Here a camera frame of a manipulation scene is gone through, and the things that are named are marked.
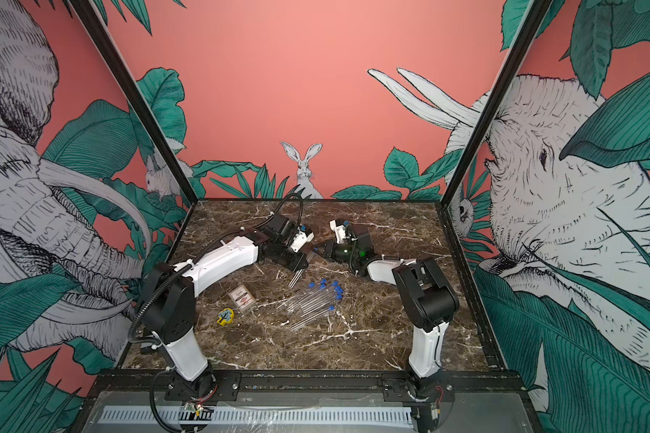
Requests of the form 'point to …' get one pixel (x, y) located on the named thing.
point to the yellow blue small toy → (227, 316)
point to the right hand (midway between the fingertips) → (311, 246)
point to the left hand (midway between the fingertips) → (307, 259)
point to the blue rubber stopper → (316, 248)
